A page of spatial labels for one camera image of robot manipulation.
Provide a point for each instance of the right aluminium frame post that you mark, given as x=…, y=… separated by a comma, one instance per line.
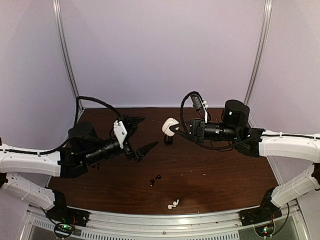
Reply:
x=264, y=31

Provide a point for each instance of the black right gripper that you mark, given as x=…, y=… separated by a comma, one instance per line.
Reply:
x=194, y=124

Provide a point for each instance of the white earbud charging case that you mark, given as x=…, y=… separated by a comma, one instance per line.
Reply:
x=166, y=126

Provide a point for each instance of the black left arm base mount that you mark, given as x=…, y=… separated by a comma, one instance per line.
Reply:
x=65, y=218

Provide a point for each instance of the left aluminium frame post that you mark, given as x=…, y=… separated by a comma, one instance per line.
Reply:
x=64, y=48

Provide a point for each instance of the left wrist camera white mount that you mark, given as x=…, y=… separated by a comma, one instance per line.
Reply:
x=120, y=132

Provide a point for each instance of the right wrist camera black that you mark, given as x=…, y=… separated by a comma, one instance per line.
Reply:
x=200, y=107

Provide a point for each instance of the black earbud charging case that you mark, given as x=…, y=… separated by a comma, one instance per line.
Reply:
x=168, y=140

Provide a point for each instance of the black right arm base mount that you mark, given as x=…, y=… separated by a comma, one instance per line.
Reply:
x=262, y=217

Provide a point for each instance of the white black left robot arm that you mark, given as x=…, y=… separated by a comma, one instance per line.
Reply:
x=82, y=149

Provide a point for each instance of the aluminium frame post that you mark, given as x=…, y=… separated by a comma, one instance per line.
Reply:
x=264, y=31
x=64, y=48

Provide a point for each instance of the black earbud lower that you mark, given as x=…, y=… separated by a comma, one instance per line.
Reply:
x=152, y=182

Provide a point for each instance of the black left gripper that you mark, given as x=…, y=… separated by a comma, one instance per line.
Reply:
x=139, y=153

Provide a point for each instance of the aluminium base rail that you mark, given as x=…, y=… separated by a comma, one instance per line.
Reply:
x=221, y=225

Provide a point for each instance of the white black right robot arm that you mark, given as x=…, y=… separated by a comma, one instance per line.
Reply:
x=256, y=142

